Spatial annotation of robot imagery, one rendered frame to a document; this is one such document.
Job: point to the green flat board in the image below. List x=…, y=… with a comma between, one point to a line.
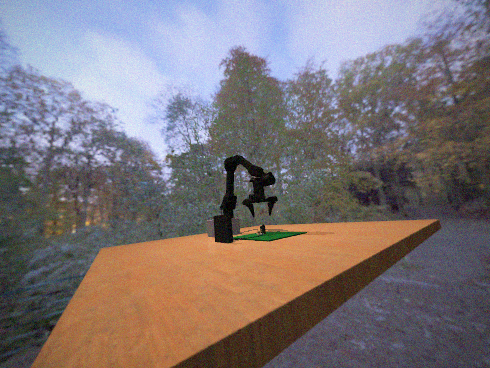
x=269, y=236

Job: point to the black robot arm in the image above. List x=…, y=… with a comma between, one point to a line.
x=230, y=164

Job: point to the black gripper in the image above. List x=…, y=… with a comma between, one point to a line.
x=260, y=197

